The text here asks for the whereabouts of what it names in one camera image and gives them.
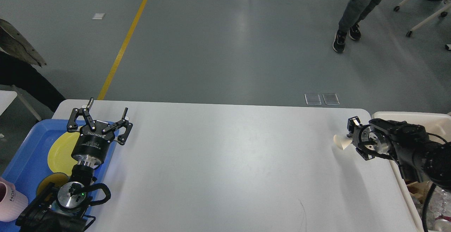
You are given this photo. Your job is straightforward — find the person in grey jeans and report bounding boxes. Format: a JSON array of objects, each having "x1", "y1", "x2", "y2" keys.
[{"x1": 332, "y1": 0, "x2": 382, "y2": 54}]

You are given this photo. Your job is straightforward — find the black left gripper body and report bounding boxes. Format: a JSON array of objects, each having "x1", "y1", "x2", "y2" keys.
[{"x1": 71, "y1": 125, "x2": 115, "y2": 169}]

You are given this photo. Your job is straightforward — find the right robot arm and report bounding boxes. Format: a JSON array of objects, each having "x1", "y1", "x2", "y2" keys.
[{"x1": 347, "y1": 116, "x2": 451, "y2": 231}]

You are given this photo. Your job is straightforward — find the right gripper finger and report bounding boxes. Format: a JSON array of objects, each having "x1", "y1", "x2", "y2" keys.
[
  {"x1": 356, "y1": 148, "x2": 375, "y2": 161},
  {"x1": 347, "y1": 116, "x2": 363, "y2": 138}
]

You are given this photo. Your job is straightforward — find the small white side table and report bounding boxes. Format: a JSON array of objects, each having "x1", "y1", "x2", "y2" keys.
[{"x1": 0, "y1": 86, "x2": 43, "y2": 121}]

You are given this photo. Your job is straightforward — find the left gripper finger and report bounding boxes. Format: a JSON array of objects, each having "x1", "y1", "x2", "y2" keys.
[
  {"x1": 66, "y1": 97, "x2": 96, "y2": 134},
  {"x1": 101, "y1": 107, "x2": 134, "y2": 145}
]

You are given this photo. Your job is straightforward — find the blue plastic tray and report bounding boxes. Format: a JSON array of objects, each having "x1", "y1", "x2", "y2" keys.
[{"x1": 0, "y1": 119, "x2": 117, "y2": 232}]

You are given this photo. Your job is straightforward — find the crushed red can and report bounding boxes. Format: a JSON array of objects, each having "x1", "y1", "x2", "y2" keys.
[{"x1": 433, "y1": 217, "x2": 451, "y2": 232}]

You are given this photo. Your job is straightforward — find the yellow plastic plate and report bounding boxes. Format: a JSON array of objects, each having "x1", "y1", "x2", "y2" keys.
[{"x1": 47, "y1": 132, "x2": 79, "y2": 176}]

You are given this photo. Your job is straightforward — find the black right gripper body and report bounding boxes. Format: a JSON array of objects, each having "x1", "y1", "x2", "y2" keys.
[{"x1": 354, "y1": 125, "x2": 391, "y2": 157}]

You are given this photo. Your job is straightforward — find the white paper cup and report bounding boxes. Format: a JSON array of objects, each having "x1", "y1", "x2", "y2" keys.
[{"x1": 333, "y1": 134, "x2": 352, "y2": 150}]

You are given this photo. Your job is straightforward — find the brown paper bag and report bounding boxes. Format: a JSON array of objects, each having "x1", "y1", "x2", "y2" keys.
[{"x1": 404, "y1": 180, "x2": 431, "y2": 195}]

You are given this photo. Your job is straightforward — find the white chair base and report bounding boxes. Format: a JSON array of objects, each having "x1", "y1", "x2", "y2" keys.
[{"x1": 393, "y1": 0, "x2": 450, "y2": 39}]

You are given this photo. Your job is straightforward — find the pink mug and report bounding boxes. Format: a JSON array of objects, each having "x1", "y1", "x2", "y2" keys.
[{"x1": 0, "y1": 178, "x2": 29, "y2": 222}]

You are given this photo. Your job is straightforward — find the white plastic bin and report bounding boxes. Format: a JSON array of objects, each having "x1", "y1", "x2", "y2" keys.
[{"x1": 371, "y1": 112, "x2": 451, "y2": 232}]

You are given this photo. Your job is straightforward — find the aluminium foil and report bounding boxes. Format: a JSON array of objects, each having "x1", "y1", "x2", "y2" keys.
[
  {"x1": 427, "y1": 187, "x2": 451, "y2": 220},
  {"x1": 409, "y1": 193, "x2": 424, "y2": 221}
]

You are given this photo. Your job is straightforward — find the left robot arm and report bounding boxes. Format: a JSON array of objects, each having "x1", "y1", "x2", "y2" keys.
[{"x1": 16, "y1": 98, "x2": 133, "y2": 232}]

